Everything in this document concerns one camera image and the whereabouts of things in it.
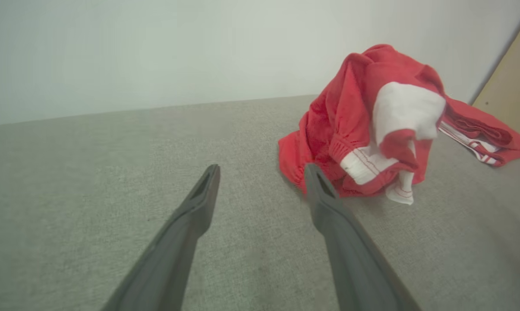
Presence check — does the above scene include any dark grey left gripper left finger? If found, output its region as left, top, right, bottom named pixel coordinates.
left=102, top=164, right=221, bottom=311

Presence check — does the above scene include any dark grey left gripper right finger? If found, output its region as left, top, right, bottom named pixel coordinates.
left=304, top=163, right=422, bottom=311

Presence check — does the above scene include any red shorts white stripe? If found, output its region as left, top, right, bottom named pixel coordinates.
left=278, top=43, right=520, bottom=206

